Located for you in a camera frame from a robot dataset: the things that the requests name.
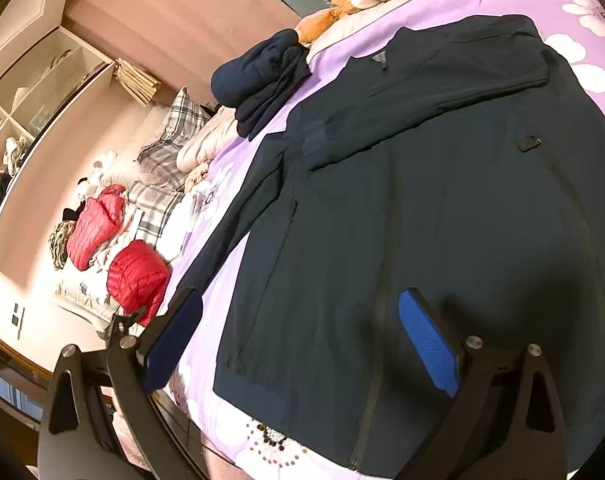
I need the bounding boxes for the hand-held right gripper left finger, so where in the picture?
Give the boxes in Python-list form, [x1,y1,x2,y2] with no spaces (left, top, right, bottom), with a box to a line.
[36,286,218,480]

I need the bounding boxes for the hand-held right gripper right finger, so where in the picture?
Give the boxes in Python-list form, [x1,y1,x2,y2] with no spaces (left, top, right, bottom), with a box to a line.
[397,287,569,480]

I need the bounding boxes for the dark navy zip jacket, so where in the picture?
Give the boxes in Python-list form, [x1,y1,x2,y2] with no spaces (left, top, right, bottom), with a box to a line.
[170,15,605,472]

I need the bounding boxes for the hanging clothes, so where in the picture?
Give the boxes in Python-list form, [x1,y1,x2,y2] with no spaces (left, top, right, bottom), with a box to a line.
[0,136,32,217]

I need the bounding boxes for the folded navy clothes stack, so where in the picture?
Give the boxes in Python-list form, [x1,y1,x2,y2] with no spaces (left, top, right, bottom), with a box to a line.
[211,29,313,142]

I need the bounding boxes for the red down jacket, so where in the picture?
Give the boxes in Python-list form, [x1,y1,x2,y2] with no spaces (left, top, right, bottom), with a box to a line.
[107,240,172,327]
[66,184,129,271]

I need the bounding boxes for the white cloth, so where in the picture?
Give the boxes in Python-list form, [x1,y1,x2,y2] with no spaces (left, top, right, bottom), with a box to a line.
[163,184,210,263]

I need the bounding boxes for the grey plaid blanket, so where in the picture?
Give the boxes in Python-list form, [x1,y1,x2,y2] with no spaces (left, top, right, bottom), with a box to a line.
[125,180,186,261]

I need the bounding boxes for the camouflage cloth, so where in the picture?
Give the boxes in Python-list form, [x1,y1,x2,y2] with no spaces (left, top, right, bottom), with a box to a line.
[48,221,76,271]

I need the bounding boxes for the orange patterned cloth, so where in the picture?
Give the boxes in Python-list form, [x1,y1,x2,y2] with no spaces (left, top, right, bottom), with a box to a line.
[184,164,209,192]

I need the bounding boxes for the pale pink quilt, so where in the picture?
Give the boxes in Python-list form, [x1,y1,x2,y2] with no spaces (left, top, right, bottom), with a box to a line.
[176,105,244,177]

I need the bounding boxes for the grey plaid pillow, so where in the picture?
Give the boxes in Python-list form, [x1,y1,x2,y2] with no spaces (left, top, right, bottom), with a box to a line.
[135,86,214,188]

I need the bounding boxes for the tan ribbed bundle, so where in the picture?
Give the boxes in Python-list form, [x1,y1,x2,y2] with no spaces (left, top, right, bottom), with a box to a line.
[113,58,162,107]

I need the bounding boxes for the white open wardrobe shelf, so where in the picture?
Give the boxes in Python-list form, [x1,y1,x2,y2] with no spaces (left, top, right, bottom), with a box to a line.
[0,25,116,243]

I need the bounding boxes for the pink curtain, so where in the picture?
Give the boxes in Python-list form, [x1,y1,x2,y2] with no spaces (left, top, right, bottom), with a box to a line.
[61,0,334,107]

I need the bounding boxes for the dark wall switch panel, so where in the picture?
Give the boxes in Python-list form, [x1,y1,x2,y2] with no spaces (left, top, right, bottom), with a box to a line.
[10,302,28,341]

